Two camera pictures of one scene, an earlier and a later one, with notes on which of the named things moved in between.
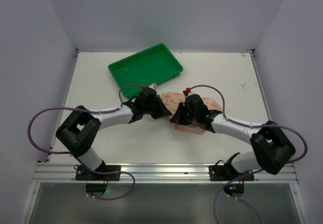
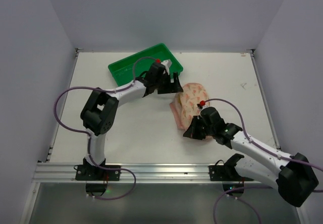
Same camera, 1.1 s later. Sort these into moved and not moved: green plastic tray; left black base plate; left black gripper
Moved: left black gripper
Not moved: left black base plate; green plastic tray
